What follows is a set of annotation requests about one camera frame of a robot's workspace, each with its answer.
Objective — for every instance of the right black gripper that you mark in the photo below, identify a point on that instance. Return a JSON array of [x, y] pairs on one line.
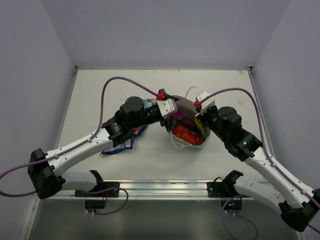
[[204, 115]]

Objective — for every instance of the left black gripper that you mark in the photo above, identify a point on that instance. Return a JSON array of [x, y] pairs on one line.
[[164, 121]]

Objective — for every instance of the green red snack packet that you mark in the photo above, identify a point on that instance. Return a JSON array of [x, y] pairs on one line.
[[149, 102]]

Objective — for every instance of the yellow green candy packet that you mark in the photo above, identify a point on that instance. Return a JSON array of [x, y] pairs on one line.
[[204, 131]]

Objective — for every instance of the light blue paper bag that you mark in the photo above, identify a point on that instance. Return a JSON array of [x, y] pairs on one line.
[[187, 107]]

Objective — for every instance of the blue red snack packet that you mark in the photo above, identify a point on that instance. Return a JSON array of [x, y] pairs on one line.
[[139, 130]]

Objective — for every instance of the blue Kettle chips bag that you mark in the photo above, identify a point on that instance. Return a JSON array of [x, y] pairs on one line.
[[127, 145]]

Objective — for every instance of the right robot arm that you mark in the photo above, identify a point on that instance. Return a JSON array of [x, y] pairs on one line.
[[296, 202]]

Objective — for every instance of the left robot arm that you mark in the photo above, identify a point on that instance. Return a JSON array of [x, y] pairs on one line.
[[49, 171]]

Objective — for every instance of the orange red chips bag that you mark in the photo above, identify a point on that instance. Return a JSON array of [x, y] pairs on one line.
[[190, 136]]

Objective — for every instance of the purple snack packet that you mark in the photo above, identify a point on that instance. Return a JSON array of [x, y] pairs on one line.
[[183, 119]]

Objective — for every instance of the right base control box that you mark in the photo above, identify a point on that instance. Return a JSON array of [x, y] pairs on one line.
[[233, 206]]

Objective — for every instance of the base control box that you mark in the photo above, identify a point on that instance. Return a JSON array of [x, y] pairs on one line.
[[92, 205], [233, 206]]

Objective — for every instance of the left base control box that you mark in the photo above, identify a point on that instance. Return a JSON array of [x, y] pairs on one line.
[[92, 205]]

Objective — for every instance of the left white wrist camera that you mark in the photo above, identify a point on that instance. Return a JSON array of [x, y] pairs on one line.
[[167, 107]]

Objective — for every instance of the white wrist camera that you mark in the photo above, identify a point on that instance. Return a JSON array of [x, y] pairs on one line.
[[167, 107], [205, 101]]

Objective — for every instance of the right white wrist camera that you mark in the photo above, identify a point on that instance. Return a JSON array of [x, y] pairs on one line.
[[205, 101]]

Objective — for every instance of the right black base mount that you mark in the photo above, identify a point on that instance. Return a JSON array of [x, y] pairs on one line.
[[222, 189]]

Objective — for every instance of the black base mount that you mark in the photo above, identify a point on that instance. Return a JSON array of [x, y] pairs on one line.
[[107, 189], [222, 189]]

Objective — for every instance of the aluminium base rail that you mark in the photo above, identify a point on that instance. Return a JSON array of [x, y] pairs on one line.
[[131, 189]]

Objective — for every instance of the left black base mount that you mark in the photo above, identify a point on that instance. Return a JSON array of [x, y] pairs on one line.
[[107, 189]]

